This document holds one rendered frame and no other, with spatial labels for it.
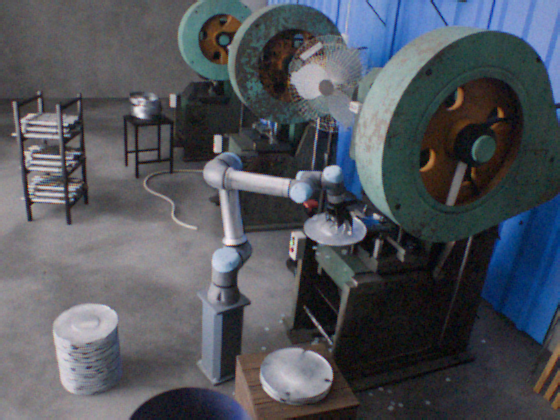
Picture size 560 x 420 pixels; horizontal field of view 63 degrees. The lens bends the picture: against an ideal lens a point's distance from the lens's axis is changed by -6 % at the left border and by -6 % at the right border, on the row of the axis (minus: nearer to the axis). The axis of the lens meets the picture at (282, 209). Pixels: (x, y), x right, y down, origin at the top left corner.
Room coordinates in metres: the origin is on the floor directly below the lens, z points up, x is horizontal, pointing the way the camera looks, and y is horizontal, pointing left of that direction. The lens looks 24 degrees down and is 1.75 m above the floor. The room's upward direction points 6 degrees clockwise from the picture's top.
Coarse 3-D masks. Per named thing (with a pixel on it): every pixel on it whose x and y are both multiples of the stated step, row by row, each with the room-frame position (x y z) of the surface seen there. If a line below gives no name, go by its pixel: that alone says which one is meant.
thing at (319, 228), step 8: (320, 216) 2.12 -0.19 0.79; (328, 216) 2.12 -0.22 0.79; (304, 224) 2.03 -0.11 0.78; (312, 224) 2.04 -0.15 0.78; (320, 224) 2.05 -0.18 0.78; (328, 224) 2.04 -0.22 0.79; (360, 224) 2.06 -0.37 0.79; (312, 232) 1.97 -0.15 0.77; (320, 232) 1.97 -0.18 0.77; (328, 232) 1.97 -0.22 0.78; (336, 232) 1.97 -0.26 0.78; (352, 232) 1.99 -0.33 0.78; (360, 232) 1.99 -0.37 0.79; (320, 240) 1.91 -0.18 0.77; (328, 240) 1.91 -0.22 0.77; (336, 240) 1.91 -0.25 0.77; (344, 240) 1.91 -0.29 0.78; (352, 240) 1.92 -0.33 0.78
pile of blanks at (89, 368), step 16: (112, 336) 1.67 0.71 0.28; (64, 352) 1.57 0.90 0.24; (80, 352) 1.56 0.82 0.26; (96, 352) 1.58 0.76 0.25; (112, 352) 1.66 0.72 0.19; (64, 368) 1.57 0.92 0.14; (80, 368) 1.56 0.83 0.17; (96, 368) 1.58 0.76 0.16; (112, 368) 1.64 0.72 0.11; (64, 384) 1.58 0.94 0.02; (80, 384) 1.56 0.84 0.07; (96, 384) 1.58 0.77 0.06; (112, 384) 1.64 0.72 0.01
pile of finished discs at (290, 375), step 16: (272, 352) 1.57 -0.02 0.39; (288, 352) 1.58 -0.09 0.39; (304, 352) 1.60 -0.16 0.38; (272, 368) 1.48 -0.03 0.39; (288, 368) 1.48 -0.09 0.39; (304, 368) 1.49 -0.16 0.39; (320, 368) 1.50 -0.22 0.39; (272, 384) 1.38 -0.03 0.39; (288, 384) 1.39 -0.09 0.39; (304, 384) 1.40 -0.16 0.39; (320, 384) 1.41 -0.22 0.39; (288, 400) 1.33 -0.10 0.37; (304, 400) 1.33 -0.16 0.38
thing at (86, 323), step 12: (72, 312) 1.76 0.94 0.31; (84, 312) 1.78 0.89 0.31; (96, 312) 1.79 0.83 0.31; (60, 324) 1.67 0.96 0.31; (72, 324) 1.67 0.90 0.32; (84, 324) 1.68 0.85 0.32; (96, 324) 1.69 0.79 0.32; (108, 324) 1.71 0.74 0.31; (72, 336) 1.60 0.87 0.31; (84, 336) 1.61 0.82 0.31; (96, 336) 1.62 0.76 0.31
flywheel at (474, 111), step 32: (480, 96) 1.79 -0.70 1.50; (512, 96) 1.86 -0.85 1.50; (448, 128) 1.74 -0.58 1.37; (480, 128) 1.67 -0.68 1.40; (512, 128) 1.88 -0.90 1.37; (448, 160) 1.76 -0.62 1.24; (480, 160) 1.64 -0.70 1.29; (512, 160) 1.86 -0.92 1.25; (448, 192) 1.77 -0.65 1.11; (480, 192) 1.84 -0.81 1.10
